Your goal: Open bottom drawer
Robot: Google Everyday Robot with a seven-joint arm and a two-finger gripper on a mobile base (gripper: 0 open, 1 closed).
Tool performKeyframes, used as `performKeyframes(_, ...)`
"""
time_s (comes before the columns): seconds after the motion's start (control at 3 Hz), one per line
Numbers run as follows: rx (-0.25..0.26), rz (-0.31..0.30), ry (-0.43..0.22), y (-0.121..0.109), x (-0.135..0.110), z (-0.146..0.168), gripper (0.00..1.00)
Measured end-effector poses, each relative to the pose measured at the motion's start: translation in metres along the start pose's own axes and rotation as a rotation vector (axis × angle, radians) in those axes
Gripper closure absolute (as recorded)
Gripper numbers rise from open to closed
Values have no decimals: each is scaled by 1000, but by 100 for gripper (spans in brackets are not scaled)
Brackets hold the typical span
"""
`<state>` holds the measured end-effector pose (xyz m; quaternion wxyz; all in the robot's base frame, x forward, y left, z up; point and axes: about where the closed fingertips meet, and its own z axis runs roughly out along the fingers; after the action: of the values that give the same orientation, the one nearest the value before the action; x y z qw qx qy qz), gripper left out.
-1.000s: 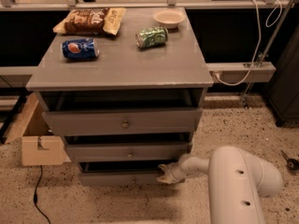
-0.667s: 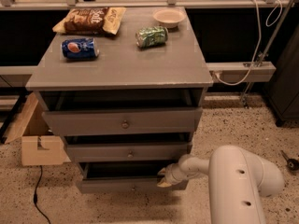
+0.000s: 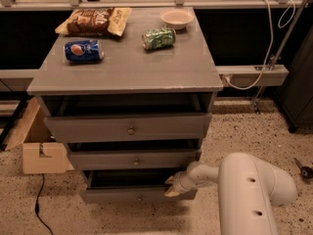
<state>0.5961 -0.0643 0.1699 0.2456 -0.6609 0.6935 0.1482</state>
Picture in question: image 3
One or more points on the grey drawer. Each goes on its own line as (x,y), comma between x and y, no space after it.
(128,128)
(99,160)
(130,185)

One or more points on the grey top drawer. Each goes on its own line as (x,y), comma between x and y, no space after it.
(128,128)

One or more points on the white bowl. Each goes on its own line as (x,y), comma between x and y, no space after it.
(176,18)

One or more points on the grey railing beam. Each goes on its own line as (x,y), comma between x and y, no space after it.
(250,76)

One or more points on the grey drawer cabinet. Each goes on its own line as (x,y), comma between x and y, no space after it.
(181,79)

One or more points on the brown chip bag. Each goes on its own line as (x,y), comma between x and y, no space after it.
(95,22)

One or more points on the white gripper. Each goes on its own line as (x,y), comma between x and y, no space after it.
(181,183)

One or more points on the green soda can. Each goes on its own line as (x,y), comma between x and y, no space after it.
(157,38)

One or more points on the cardboard box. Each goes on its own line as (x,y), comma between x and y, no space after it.
(40,152)

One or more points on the metal diagonal pole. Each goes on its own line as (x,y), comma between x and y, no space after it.
(256,98)

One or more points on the dark cabinet at right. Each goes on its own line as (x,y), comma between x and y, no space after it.
(296,94)

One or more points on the black tool on floor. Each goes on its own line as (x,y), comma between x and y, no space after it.
(306,172)

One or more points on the blue pepsi can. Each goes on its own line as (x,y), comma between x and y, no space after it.
(84,51)

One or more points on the grey middle drawer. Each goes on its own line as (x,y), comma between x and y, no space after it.
(99,160)

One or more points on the grey bottom drawer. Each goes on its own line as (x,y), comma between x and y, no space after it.
(130,185)

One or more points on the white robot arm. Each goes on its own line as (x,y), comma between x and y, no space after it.
(248,190)

